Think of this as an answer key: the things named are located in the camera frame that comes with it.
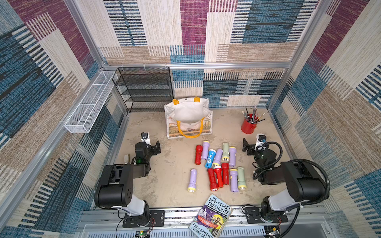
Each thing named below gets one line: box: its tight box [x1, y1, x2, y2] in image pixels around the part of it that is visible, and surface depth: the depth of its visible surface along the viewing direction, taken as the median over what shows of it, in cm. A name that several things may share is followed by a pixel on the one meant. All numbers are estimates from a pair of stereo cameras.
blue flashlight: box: [204, 148, 217, 169], surface depth 93 cm
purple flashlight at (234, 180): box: [229, 168, 239, 193], surface depth 84 cm
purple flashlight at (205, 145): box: [201, 140, 210, 161], surface depth 96 cm
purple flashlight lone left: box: [187, 168, 197, 193], surface depth 84 cm
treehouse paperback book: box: [188, 193, 234, 238], surface depth 73 cm
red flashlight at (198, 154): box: [194, 144, 203, 166], surface depth 96 cm
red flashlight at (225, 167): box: [221, 162, 230, 185], surface depth 87 cm
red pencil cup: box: [240, 113, 259, 135], surface depth 105 cm
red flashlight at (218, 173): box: [213, 165, 224, 188], surface depth 86 cm
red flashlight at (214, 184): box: [206, 168, 219, 192], surface depth 85 cm
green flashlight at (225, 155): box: [221, 142, 230, 163], surface depth 94 cm
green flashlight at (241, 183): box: [237, 166, 248, 190], surface depth 85 cm
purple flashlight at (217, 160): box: [212, 148, 224, 167], surface depth 93 cm
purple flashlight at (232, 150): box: [228, 146, 237, 167], surface depth 93 cm
